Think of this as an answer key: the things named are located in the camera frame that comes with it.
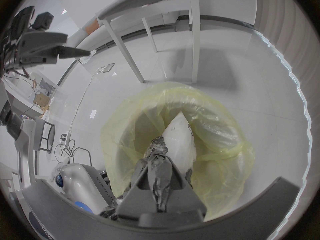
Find black plastic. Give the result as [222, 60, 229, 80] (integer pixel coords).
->
[100, 135, 193, 221]

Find white curtain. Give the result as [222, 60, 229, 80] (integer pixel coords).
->
[255, 0, 320, 184]

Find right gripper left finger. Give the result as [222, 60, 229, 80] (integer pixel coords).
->
[117, 166, 157, 225]

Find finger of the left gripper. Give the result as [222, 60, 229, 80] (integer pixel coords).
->
[21, 31, 68, 57]
[20, 46, 91, 65]

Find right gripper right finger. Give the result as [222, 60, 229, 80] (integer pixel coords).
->
[166, 159, 207, 221]

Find white plastic wrapper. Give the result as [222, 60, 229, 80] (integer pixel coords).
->
[161, 111, 198, 176]

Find white chair with grey seat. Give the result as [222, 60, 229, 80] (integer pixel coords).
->
[96, 0, 202, 84]

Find small brown cardboard box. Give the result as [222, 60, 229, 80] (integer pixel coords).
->
[35, 94, 49, 106]

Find white cable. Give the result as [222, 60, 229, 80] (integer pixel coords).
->
[69, 69, 100, 134]

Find white trash bin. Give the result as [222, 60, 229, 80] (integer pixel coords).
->
[110, 89, 247, 219]

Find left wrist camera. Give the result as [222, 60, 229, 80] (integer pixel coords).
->
[32, 12, 54, 31]

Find black cable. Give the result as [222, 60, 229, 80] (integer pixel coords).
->
[54, 139, 92, 165]

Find yellow plastic bag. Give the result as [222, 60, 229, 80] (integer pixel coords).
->
[101, 82, 255, 221]

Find orange cushion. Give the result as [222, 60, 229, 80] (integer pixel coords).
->
[85, 21, 99, 34]

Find black frame stool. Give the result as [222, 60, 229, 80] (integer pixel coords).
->
[37, 120, 56, 152]

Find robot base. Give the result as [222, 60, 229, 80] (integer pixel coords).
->
[51, 163, 118, 216]

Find pale grey sofa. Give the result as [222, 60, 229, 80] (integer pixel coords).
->
[65, 15, 118, 54]

